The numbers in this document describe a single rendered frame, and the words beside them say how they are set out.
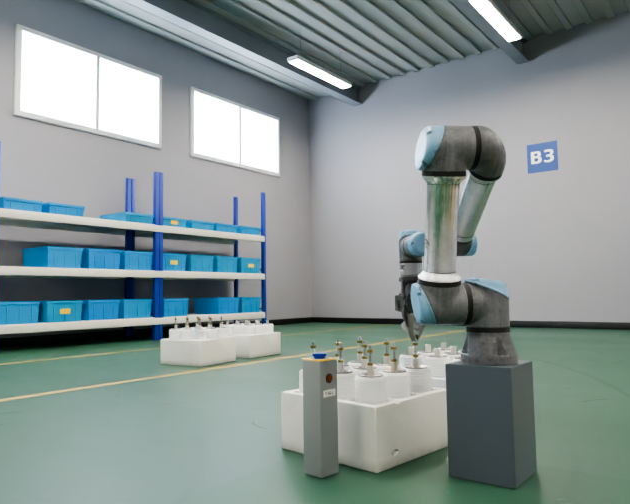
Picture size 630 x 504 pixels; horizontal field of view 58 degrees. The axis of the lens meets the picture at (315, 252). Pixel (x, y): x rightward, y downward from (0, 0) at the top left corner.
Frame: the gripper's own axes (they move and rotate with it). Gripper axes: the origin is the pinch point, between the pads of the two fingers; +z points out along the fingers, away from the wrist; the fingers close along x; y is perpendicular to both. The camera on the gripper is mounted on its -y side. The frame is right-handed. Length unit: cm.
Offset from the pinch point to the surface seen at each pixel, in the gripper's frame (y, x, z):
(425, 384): -4.4, -0.4, 14.6
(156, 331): 507, 32, 29
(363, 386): -12.3, 25.3, 12.1
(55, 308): 448, 134, -1
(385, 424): -17.9, 21.4, 22.1
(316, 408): -15.8, 41.4, 16.3
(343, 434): -8.8, 30.4, 26.0
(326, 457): -17, 39, 30
